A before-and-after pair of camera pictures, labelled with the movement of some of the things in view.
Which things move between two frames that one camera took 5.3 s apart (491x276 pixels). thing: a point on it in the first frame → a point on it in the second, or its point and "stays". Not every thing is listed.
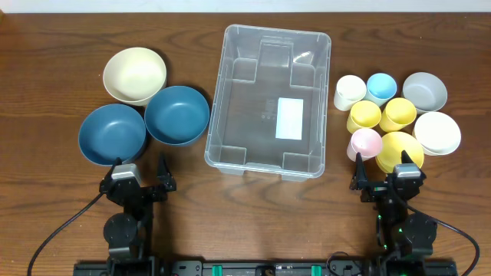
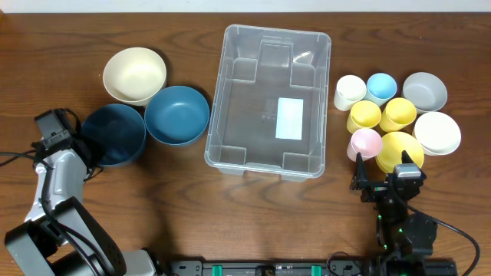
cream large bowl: (133, 74) stays
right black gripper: (360, 182) stays
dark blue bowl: (177, 116) stays
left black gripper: (166, 182) → (95, 149)
